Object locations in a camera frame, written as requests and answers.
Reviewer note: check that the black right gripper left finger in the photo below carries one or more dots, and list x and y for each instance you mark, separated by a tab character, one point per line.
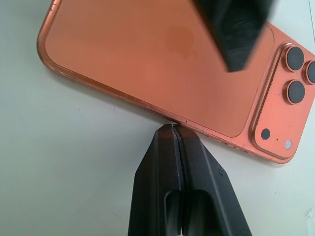
155	177

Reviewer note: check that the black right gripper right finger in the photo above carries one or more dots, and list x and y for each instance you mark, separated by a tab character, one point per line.
209	196

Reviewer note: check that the orange smartphone with triple camera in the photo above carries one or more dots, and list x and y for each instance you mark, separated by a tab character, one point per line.
152	64

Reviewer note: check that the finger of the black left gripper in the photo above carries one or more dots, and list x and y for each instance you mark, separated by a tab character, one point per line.
236	34

